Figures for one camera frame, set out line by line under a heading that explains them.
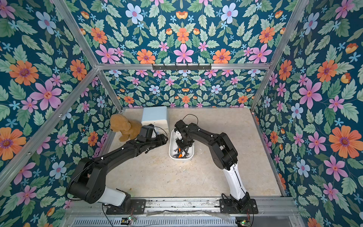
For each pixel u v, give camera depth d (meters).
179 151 0.93
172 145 0.95
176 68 0.93
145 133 0.70
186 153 0.92
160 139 0.80
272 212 0.74
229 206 0.74
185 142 0.82
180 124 0.80
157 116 0.94
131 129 0.93
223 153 0.55
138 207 0.73
